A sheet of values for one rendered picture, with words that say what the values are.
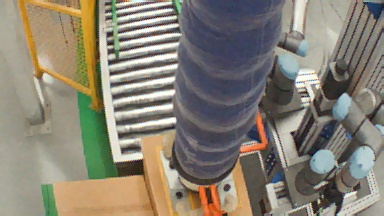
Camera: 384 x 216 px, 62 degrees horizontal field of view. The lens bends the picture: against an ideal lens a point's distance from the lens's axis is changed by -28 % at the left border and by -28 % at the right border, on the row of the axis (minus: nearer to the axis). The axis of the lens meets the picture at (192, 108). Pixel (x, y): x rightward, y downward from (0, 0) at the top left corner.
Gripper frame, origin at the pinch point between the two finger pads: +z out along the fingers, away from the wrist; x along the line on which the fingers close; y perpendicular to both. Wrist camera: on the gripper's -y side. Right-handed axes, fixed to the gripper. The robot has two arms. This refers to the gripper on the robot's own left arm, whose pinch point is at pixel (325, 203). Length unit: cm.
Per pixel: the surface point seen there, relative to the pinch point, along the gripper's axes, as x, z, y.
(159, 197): -39, 58, 46
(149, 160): -57, 58, 46
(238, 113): -28.2, -20.8, 28.1
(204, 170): -30.0, 14.3, 32.6
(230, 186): -33, 43, 18
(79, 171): -100, 152, 94
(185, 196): -33, 45, 36
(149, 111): -106, 97, 36
